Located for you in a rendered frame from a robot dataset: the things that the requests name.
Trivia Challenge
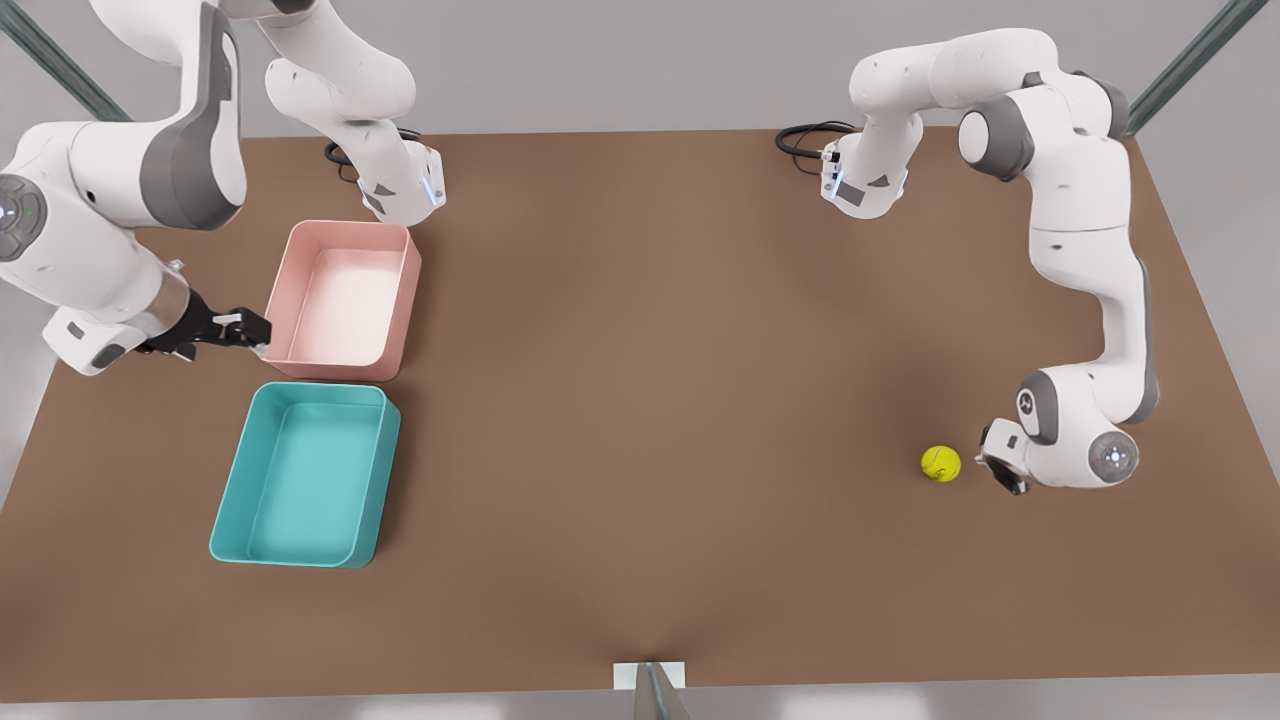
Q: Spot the pink plastic tray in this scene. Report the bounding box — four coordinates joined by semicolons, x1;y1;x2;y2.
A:
263;220;423;383

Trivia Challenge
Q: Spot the teal plastic tray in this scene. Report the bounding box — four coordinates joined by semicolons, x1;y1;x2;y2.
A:
209;382;402;570

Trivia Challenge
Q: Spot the black cable loop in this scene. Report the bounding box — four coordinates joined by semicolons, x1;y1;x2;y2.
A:
775;120;859;177
325;128;423;184

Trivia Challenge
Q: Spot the silver frame post with foot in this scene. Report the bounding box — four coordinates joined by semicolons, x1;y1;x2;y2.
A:
612;660;693;720

